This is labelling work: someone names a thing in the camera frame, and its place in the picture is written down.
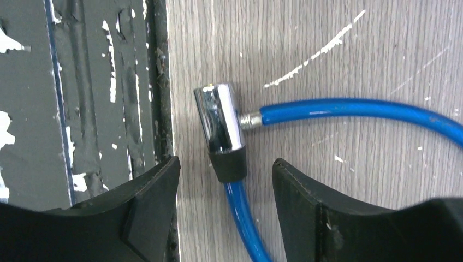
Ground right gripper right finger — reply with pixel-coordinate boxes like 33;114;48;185
272;158;462;261

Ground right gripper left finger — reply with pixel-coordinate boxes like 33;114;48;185
1;157;181;261

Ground blue cable bike lock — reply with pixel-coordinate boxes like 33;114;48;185
193;83;462;261

